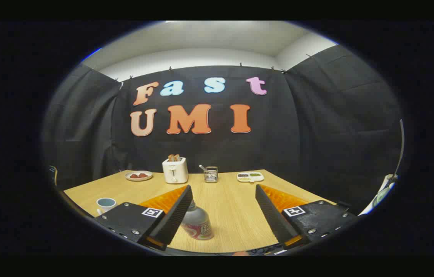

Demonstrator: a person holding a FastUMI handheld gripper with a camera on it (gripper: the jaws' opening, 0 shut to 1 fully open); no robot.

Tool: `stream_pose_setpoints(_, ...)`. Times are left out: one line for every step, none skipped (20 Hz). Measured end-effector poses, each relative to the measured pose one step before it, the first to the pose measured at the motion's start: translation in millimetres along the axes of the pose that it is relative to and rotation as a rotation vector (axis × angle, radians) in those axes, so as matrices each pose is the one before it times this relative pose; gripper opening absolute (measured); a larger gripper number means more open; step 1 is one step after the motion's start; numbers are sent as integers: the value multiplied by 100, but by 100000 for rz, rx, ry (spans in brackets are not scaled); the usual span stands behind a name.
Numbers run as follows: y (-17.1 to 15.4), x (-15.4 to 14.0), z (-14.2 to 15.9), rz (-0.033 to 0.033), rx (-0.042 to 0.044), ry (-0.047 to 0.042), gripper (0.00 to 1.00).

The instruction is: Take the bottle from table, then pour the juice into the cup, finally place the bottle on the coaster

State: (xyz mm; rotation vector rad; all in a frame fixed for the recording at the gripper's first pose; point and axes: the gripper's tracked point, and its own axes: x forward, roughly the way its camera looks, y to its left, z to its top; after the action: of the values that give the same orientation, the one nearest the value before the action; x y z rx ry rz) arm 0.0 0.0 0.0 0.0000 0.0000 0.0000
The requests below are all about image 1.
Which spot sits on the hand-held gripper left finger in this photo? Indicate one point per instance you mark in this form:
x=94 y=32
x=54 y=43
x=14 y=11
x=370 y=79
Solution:
x=174 y=219

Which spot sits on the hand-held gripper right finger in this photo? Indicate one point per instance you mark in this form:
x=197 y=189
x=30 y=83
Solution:
x=272 y=215

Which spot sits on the silver juice bottle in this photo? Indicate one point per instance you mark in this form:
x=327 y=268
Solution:
x=198 y=225

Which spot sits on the white cup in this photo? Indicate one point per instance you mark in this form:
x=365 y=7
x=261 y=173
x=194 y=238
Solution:
x=106 y=204

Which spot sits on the white divided tray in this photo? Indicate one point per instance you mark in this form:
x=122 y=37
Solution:
x=250 y=177

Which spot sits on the wooden table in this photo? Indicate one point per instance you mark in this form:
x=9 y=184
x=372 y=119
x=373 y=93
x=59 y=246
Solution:
x=228 y=207

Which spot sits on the white toaster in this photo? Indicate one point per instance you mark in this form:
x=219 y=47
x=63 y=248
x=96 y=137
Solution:
x=175 y=173

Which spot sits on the white round plate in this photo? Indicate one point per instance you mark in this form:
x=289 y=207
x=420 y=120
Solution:
x=138 y=178

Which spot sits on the red food pieces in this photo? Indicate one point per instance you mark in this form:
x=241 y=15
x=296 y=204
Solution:
x=138 y=175

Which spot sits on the black backdrop cloth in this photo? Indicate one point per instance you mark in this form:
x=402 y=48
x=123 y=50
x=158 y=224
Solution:
x=316 y=127

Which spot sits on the white and green object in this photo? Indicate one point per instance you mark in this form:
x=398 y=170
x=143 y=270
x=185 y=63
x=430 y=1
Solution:
x=380 y=196

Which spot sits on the thin grey rod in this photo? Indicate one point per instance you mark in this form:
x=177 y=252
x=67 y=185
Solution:
x=402 y=146

